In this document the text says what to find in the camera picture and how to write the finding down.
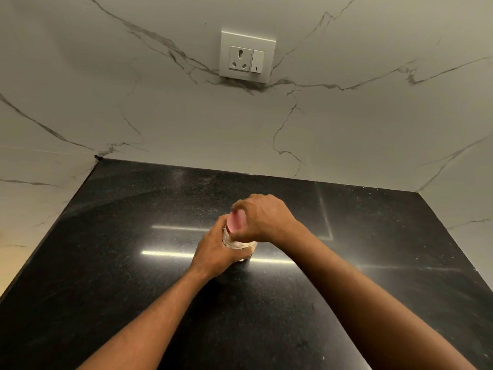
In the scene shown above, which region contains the white wall socket with switch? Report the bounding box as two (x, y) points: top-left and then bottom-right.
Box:
(219, 31), (277, 84)

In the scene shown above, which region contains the person's right forearm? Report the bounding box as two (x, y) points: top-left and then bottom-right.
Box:
(275, 223), (476, 370)

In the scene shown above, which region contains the person's right hand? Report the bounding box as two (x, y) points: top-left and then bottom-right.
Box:
(227, 193), (307, 249)

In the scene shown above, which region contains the person's left forearm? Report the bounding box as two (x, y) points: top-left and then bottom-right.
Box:
(77, 267), (210, 370)

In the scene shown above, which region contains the person's left hand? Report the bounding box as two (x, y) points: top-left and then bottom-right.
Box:
(188, 214), (258, 282)

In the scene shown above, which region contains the pink jar lid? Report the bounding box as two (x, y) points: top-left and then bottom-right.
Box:
(226, 209), (248, 234)

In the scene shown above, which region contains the clear glass jar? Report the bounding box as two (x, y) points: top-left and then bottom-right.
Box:
(222, 226), (258, 262)

